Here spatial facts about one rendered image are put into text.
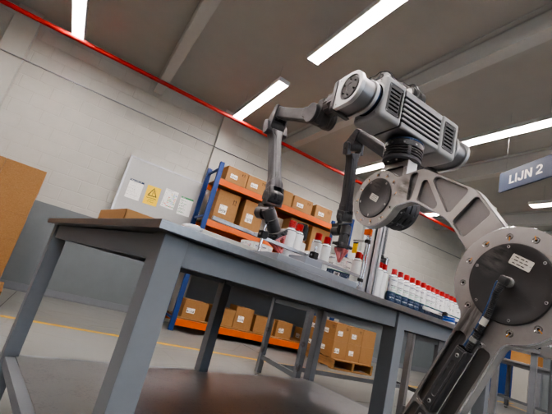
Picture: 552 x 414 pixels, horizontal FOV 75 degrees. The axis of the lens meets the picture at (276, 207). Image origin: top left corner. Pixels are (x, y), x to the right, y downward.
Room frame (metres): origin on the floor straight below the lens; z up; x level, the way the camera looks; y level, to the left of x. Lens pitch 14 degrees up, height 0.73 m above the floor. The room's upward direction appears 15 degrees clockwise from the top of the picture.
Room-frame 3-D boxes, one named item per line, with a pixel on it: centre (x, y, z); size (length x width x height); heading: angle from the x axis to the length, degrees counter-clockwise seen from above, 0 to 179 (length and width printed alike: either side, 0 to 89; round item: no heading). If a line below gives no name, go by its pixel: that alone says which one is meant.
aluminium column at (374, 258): (1.74, -0.53, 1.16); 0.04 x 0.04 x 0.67; 39
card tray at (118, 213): (1.20, 0.37, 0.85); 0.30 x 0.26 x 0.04; 129
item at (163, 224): (1.89, -0.19, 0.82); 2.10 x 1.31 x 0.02; 129
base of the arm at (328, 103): (1.15, -0.12, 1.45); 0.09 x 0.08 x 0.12; 117
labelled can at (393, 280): (2.13, -0.79, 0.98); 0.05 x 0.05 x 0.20
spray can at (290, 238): (1.57, -0.09, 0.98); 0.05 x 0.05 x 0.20
